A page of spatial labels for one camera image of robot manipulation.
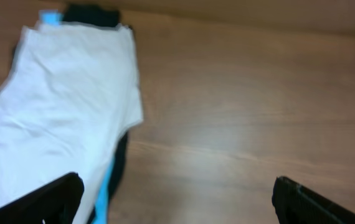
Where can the black folded garment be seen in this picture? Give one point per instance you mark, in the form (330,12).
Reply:
(95,15)

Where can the light blue folded garment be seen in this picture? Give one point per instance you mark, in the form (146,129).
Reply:
(99,211)

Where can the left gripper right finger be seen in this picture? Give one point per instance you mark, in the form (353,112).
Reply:
(296,204)

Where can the beige folded shorts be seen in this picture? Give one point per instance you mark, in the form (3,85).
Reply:
(72,93)

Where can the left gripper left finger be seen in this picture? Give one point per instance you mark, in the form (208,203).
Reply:
(56,202)

